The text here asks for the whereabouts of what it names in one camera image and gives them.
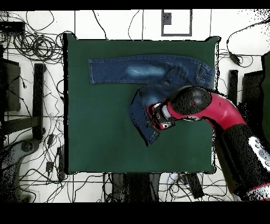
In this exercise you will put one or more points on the blue denim jeans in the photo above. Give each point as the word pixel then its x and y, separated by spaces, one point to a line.
pixel 130 71

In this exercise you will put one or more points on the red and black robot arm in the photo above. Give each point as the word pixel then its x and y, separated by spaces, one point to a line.
pixel 221 112

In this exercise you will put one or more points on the flat black box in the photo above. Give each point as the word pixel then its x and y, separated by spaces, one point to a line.
pixel 12 27

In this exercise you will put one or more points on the dark green table cloth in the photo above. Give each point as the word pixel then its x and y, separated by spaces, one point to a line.
pixel 101 137

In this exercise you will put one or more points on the black rectangular box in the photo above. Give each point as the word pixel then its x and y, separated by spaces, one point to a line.
pixel 195 186

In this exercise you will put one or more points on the black stand foot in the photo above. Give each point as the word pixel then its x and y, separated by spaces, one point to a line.
pixel 38 95
pixel 233 84

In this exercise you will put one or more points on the dark box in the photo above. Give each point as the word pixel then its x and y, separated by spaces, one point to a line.
pixel 12 88
pixel 252 90

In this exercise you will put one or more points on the black power adapter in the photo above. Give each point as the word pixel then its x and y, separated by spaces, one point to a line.
pixel 49 166
pixel 235 59

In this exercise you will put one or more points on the black power strip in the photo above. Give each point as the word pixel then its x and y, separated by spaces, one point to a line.
pixel 61 162

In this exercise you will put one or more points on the green cloth sheet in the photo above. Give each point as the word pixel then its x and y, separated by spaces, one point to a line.
pixel 266 95

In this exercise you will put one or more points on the grey office chair base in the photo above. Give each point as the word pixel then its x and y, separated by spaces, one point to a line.
pixel 12 156

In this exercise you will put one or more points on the grey square frame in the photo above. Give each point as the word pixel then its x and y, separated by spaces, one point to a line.
pixel 191 23

